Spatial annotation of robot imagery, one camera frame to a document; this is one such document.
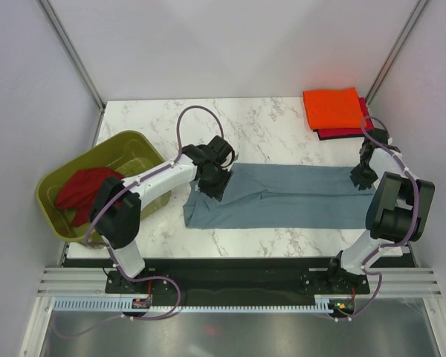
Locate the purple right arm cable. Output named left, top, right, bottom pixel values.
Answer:
left=334, top=116, right=421, bottom=323

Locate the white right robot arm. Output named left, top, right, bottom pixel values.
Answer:
left=325, top=129, right=435, bottom=293

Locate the red t-shirt in bin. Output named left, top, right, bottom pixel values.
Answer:
left=55, top=167, right=124, bottom=227

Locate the olive green plastic bin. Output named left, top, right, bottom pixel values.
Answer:
left=36, top=130, right=164, bottom=245

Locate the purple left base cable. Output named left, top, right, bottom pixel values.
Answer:
left=122, top=277, right=182, bottom=323

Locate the folded orange t-shirt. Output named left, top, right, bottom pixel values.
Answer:
left=302, top=87, right=363, bottom=130

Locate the white slotted cable duct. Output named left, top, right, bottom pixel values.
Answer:
left=53, top=296, right=345, bottom=313

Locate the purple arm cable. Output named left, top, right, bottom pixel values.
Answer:
left=85, top=106, right=226, bottom=278
left=334, top=116, right=421, bottom=323

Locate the blue-grey t-shirt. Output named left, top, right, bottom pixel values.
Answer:
left=183, top=163, right=375, bottom=229

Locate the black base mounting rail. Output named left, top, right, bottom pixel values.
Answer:
left=105, top=257, right=370, bottom=305

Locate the aluminium frame post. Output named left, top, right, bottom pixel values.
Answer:
left=365, top=0, right=431, bottom=105
left=36, top=0, right=106, bottom=113

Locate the left aluminium frame post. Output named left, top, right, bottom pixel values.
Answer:
left=36, top=0, right=106, bottom=113

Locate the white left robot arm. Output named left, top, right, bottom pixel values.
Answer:
left=89, top=135, right=237, bottom=292

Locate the right aluminium frame post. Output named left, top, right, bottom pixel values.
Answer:
left=365, top=0, right=431, bottom=105

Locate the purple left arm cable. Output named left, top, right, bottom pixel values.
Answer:
left=85, top=106, right=226, bottom=278

